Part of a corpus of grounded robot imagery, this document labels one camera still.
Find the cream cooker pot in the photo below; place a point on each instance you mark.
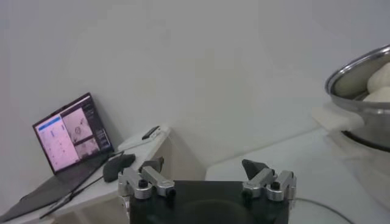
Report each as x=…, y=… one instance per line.
x=365, y=170

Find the white steamed baozi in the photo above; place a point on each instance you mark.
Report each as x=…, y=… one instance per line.
x=381, y=77
x=379, y=96

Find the black and white phone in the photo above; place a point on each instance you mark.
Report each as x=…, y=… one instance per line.
x=150, y=132

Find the stainless steel steamer basket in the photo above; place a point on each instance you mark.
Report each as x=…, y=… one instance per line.
x=374, y=121

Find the black laptop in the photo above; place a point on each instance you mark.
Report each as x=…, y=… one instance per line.
x=67, y=140

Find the round glass lid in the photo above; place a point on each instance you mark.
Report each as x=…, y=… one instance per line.
x=304, y=213

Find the black computer mouse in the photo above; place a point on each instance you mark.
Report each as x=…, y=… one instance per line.
x=117, y=167

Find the white flat box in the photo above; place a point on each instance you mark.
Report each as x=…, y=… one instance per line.
x=137, y=144

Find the white laptop desk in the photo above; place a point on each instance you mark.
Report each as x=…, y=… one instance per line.
x=176, y=158

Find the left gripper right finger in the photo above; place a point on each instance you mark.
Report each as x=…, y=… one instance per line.
x=259, y=181

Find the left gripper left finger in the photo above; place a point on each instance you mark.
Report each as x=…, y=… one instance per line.
x=158, y=181

